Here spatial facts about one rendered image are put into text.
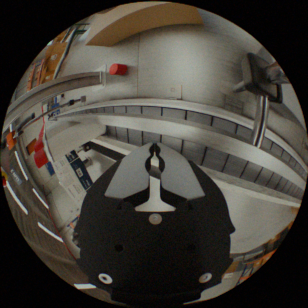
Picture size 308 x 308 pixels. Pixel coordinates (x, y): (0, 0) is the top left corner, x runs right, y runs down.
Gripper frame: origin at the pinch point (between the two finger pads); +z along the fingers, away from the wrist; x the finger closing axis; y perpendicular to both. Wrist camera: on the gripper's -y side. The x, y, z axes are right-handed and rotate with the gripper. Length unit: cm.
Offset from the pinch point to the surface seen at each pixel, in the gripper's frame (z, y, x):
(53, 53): 74, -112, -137
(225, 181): -3.1, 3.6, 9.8
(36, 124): 314, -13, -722
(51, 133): 4.0, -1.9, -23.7
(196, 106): 3.2, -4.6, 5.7
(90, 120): 2.0, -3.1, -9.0
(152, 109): 6.4, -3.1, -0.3
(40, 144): 0.6, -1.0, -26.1
